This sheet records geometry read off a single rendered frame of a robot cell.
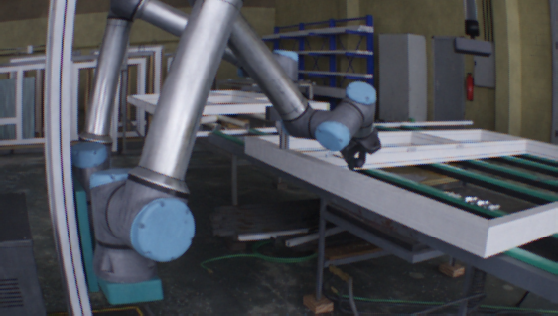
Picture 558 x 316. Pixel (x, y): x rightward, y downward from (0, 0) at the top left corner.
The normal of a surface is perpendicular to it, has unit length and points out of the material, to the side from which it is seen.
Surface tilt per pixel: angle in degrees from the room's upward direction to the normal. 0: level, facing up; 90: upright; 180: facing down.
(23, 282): 90
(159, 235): 95
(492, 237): 90
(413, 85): 90
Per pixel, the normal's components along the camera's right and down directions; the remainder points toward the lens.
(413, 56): 0.40, 0.14
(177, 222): 0.67, 0.21
